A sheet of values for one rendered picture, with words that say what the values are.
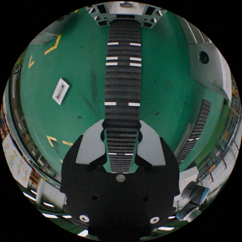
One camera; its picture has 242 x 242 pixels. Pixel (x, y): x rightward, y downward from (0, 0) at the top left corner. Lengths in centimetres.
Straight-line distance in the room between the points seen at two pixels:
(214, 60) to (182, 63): 8
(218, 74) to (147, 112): 17
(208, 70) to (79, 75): 23
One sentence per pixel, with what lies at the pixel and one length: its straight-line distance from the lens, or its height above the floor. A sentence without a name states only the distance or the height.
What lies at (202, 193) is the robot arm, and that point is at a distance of 63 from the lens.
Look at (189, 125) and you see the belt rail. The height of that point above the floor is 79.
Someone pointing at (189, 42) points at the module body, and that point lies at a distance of 23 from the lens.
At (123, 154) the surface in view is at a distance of 18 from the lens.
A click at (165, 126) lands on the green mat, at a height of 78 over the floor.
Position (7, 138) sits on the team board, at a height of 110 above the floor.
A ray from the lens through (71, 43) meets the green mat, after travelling 20.
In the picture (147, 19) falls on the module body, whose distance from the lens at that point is 16.
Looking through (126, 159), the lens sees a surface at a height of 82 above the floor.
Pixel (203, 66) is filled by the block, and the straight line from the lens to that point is 18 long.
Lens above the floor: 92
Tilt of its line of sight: 59 degrees down
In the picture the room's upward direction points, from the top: 178 degrees counter-clockwise
